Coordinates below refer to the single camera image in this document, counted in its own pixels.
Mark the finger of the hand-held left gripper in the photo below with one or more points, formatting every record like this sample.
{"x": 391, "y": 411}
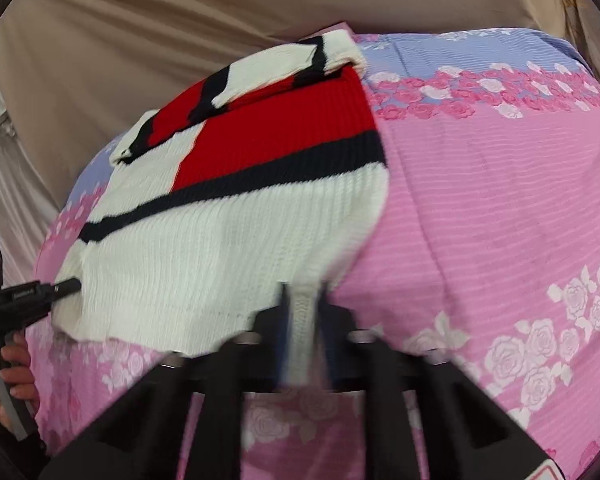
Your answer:
{"x": 64, "y": 287}

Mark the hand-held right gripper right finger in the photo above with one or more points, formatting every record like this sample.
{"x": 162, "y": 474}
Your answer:
{"x": 333, "y": 335}

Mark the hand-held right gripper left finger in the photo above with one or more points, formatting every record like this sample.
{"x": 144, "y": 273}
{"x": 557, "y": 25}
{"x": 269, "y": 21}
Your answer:
{"x": 282, "y": 332}

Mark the red white navy knit sweater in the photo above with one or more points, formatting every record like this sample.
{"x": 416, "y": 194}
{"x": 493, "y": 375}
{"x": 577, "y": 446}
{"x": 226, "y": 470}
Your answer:
{"x": 220, "y": 210}

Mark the person's left hand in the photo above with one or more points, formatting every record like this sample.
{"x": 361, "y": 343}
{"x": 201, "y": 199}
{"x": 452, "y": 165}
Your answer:
{"x": 16, "y": 375}

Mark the pink floral bed sheet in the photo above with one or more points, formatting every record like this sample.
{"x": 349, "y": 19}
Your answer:
{"x": 480, "y": 210}

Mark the beige cloth backdrop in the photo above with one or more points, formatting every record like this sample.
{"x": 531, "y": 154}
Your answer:
{"x": 130, "y": 35}

